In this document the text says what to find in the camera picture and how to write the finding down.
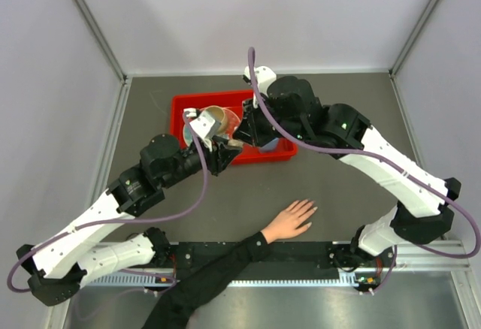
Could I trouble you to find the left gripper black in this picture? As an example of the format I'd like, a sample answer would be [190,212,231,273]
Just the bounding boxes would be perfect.
[162,135,243,189]

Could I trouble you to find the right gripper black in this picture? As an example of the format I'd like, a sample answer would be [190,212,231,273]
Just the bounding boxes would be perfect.
[234,94,307,150]

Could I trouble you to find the nail polish bottle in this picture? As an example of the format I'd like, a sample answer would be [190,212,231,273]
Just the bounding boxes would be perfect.
[228,139,244,148]

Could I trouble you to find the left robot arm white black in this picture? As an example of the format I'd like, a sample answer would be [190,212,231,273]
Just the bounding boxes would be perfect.
[17,134,242,306]

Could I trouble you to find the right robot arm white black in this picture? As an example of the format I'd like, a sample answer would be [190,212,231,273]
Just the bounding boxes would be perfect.
[234,68,461,266]

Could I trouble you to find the black sleeved forearm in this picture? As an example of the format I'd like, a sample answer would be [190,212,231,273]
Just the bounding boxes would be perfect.
[142,232,268,329]

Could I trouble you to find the person's hand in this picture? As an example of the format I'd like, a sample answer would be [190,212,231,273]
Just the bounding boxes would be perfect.
[261,199,317,244]

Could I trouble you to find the floral ceramic plate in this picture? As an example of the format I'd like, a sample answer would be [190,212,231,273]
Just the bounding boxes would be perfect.
[206,105,241,140]

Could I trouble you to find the blue plastic cup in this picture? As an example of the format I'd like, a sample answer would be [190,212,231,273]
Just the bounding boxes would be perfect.
[259,137,280,153]

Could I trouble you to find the beige ceramic mug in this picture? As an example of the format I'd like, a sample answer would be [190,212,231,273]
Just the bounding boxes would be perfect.
[204,105,238,134]

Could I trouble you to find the red plastic tray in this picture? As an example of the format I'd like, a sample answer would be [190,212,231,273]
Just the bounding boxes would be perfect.
[170,90,298,165]

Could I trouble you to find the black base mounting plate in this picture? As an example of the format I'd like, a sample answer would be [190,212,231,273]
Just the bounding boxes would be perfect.
[171,241,356,269]

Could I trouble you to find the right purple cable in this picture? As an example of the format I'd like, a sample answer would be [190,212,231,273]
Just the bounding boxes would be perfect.
[247,46,478,292]

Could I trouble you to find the purple cable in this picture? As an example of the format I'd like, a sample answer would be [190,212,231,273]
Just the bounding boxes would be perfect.
[7,114,211,293]
[247,46,478,292]

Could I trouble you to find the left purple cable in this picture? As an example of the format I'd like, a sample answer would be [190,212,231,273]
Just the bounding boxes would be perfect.
[7,114,211,293]

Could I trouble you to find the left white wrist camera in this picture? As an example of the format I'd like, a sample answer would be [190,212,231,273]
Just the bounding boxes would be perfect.
[183,108,222,150]

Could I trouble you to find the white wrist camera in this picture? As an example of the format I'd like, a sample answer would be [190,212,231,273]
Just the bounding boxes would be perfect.
[183,108,222,150]
[243,66,277,113]

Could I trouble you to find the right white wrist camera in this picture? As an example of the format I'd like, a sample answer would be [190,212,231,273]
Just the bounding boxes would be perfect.
[243,66,277,113]

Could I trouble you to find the grey slotted cable duct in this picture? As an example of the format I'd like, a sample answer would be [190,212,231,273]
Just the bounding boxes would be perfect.
[89,268,380,288]

